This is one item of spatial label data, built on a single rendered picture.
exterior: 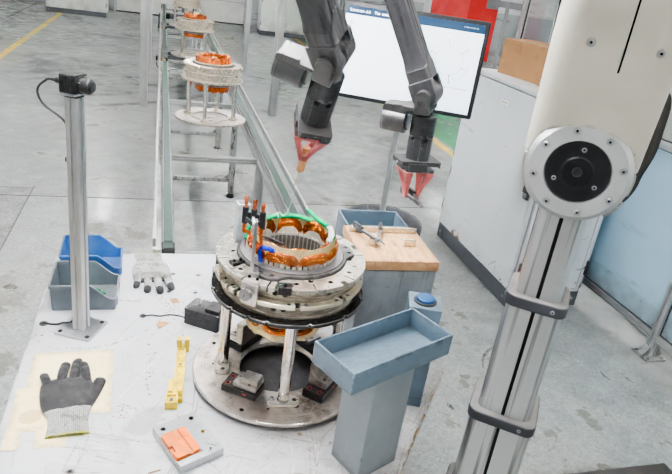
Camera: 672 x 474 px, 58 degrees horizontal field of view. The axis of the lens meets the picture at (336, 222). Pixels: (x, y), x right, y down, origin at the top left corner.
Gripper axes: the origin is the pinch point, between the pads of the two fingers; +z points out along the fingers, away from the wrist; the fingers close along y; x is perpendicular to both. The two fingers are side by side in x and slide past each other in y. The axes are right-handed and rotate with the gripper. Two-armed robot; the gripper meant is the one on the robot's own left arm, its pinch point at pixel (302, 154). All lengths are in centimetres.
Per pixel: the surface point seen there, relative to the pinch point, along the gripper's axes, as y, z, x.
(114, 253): -30, 73, -38
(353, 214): -22.5, 35.1, 24.2
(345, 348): 33.5, 16.3, 11.1
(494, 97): -205, 93, 150
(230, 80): -190, 109, -5
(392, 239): -6.5, 26.4, 30.1
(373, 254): 2.1, 23.7, 23.0
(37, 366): 20, 55, -47
